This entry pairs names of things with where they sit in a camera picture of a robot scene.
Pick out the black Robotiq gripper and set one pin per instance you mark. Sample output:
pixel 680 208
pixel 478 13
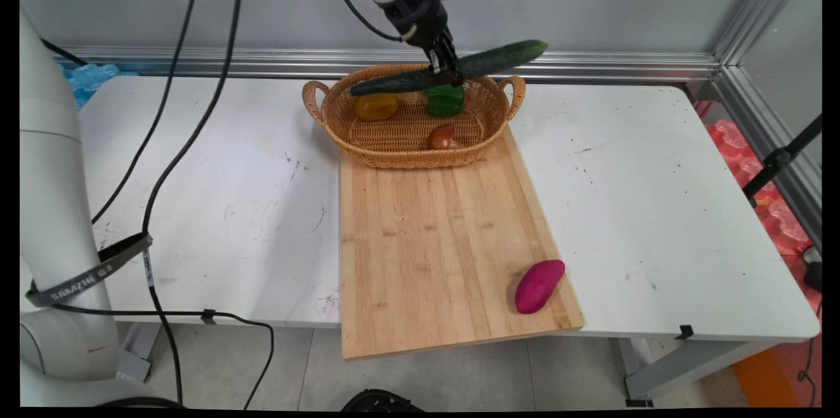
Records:
pixel 420 18

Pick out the woven wicker basket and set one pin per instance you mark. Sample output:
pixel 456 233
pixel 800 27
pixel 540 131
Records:
pixel 407 149

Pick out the blue plastic bag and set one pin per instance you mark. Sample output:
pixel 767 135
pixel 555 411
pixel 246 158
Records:
pixel 88 80

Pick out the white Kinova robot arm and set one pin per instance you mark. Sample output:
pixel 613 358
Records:
pixel 56 195

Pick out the long dark green cucumber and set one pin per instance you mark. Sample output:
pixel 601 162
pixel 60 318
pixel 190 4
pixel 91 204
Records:
pixel 505 55

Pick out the pink bubble wrap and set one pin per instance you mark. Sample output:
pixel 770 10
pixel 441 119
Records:
pixel 784 221

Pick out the green bell pepper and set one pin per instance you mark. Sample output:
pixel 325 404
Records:
pixel 445 102

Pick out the wooden cutting board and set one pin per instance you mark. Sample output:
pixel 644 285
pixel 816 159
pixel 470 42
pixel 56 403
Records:
pixel 426 208

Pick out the black tripod stand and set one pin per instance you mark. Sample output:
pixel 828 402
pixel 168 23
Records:
pixel 777 159

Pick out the horizontal aluminium frame rail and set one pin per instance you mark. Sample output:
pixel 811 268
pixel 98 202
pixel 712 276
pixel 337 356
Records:
pixel 590 63

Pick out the purple sweet potato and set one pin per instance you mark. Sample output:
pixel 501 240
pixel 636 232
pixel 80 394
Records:
pixel 538 287

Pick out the yellow bell pepper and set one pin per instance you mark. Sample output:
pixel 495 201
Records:
pixel 377 107

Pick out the black power adapter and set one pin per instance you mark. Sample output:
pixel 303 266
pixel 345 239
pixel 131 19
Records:
pixel 814 273

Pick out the grey table leg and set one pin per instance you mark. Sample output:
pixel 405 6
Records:
pixel 682 365
pixel 139 352

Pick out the black table edge clip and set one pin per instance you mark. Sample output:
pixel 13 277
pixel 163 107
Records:
pixel 684 332
pixel 209 316

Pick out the aluminium side frame rail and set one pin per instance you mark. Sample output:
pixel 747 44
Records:
pixel 774 142

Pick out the slanted aluminium frame post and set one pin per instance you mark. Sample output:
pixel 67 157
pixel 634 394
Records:
pixel 761 11

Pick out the black round floor object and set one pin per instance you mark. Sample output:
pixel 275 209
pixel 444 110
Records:
pixel 380 400

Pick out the orange floor item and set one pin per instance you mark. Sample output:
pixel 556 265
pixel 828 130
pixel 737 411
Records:
pixel 761 378

